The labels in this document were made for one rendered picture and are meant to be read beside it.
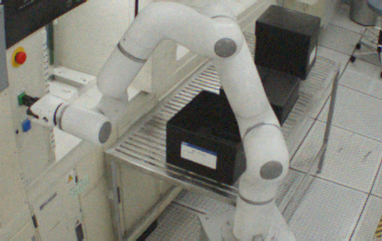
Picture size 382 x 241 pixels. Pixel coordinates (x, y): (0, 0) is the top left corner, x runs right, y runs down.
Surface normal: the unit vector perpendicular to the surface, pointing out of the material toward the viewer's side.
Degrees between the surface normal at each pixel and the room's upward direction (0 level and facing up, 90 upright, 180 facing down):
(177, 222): 0
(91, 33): 90
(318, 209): 0
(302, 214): 0
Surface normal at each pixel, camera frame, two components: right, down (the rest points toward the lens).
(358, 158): 0.04, -0.83
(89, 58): -0.48, 0.47
